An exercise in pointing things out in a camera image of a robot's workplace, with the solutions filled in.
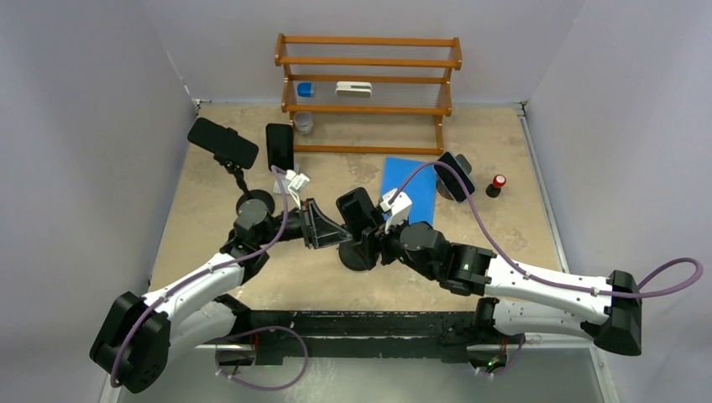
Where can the red capped black bottle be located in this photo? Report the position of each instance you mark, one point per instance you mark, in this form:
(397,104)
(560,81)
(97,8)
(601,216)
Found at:
(495,187)

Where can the black phone on tripod stand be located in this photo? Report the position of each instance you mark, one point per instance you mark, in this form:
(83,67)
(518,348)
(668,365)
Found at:
(223,142)

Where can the clear plastic cup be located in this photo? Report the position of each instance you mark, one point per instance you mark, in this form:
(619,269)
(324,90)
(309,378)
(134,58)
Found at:
(303,122)

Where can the orange wooden shelf rack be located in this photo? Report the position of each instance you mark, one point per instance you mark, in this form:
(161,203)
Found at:
(368,75)

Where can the black smartphone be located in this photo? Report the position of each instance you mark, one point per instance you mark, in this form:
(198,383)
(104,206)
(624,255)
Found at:
(358,211)

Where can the black phone on white stand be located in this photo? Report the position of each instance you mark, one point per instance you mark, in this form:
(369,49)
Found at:
(280,146)

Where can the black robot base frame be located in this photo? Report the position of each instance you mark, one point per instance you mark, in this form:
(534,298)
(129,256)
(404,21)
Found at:
(444,335)

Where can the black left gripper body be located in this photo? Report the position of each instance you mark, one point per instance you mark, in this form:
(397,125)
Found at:
(303,213)

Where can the black phone on wooden stand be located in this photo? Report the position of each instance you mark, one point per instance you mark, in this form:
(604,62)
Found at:
(455,177)

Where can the white rectangular device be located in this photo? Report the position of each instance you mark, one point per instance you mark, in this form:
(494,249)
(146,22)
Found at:
(362,89)

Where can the black round-base phone stand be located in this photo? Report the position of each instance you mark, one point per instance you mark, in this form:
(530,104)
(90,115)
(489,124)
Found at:
(352,259)

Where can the blue rectangular mat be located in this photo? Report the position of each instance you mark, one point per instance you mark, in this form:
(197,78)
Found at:
(421,189)

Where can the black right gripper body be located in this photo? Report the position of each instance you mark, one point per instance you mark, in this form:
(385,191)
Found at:
(392,249)

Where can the blue small box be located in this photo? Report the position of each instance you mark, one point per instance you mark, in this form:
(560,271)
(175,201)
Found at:
(305,89)

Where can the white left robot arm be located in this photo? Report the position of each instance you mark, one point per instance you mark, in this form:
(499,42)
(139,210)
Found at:
(183,295)

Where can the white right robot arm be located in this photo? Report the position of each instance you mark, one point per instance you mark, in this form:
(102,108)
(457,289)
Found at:
(514,297)

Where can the white folding phone stand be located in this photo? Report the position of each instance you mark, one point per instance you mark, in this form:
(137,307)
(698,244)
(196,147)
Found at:
(284,178)

